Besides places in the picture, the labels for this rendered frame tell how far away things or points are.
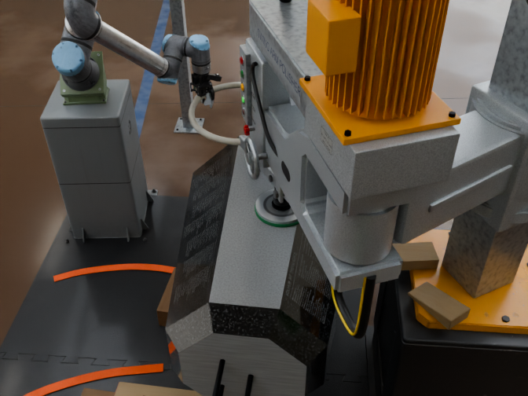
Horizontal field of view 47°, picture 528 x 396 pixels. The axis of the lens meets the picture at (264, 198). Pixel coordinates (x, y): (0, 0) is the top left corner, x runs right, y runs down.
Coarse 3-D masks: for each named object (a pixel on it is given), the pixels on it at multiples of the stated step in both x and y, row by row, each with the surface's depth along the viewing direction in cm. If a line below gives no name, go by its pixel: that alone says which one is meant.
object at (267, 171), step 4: (240, 136) 268; (240, 140) 267; (240, 144) 269; (260, 164) 239; (260, 168) 240; (264, 168) 234; (268, 168) 228; (264, 172) 235; (268, 172) 229; (272, 172) 224; (268, 176) 230; (272, 176) 224; (272, 180) 224; (276, 192) 210; (276, 196) 210; (284, 196) 212
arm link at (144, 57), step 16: (64, 0) 229; (80, 0) 228; (80, 16) 229; (96, 16) 234; (80, 32) 234; (96, 32) 236; (112, 32) 244; (112, 48) 248; (128, 48) 252; (144, 48) 260; (144, 64) 264; (160, 64) 269; (176, 64) 278; (160, 80) 277; (176, 80) 280
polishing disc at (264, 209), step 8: (264, 192) 249; (272, 192) 249; (256, 200) 245; (264, 200) 245; (272, 200) 245; (256, 208) 241; (264, 208) 241; (272, 208) 241; (264, 216) 237; (272, 216) 237; (280, 216) 237; (288, 216) 237
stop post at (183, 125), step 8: (176, 0) 385; (176, 8) 388; (184, 8) 394; (176, 16) 392; (184, 16) 396; (176, 24) 396; (184, 24) 397; (176, 32) 399; (184, 32) 399; (184, 64) 414; (184, 72) 418; (184, 80) 422; (184, 88) 426; (184, 96) 430; (184, 104) 435; (184, 112) 439; (184, 120) 443; (200, 120) 455; (176, 128) 447; (184, 128) 447; (192, 128) 446
